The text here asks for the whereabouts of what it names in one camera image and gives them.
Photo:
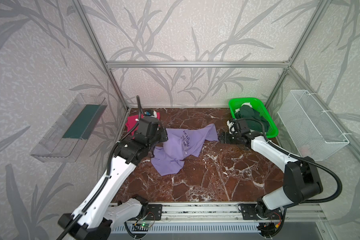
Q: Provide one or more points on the left aluminium frame post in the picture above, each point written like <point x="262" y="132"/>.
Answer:
<point x="87" y="26"/>

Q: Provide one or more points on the dark green t-shirt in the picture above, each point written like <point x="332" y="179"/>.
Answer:
<point x="255" y="121"/>

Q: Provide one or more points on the purple printed t-shirt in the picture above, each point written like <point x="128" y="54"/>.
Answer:
<point x="169" y="158"/>

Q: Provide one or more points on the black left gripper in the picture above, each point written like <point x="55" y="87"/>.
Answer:
<point x="161" y="135"/>

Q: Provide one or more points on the green plastic basket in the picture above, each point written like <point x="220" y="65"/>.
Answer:
<point x="258" y="106"/>

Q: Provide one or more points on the clear plastic wall tray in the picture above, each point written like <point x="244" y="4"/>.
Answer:
<point x="67" y="137"/>

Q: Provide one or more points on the white wire mesh basket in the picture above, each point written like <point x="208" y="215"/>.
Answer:
<point x="312" y="130"/>

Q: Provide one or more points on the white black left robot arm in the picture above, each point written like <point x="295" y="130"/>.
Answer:
<point x="122" y="161"/>

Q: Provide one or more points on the white t-shirt in basket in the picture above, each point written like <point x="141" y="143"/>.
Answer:
<point x="247" y="104"/>

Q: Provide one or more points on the aluminium horizontal frame bar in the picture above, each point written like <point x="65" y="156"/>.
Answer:
<point x="190" y="64"/>

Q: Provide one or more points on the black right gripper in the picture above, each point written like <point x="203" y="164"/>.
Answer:
<point x="229" y="137"/>

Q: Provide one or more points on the folded magenta t-shirt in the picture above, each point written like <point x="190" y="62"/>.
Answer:
<point x="132" y="120"/>

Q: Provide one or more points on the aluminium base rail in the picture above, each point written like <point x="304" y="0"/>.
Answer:
<point x="176" y="212"/>

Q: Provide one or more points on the green circuit board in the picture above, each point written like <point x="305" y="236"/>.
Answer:
<point x="143" y="227"/>

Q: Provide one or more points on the aluminium frame post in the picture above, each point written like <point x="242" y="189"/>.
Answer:
<point x="87" y="26"/>
<point x="312" y="24"/>

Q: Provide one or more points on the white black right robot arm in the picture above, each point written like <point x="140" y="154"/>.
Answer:
<point x="301" y="178"/>

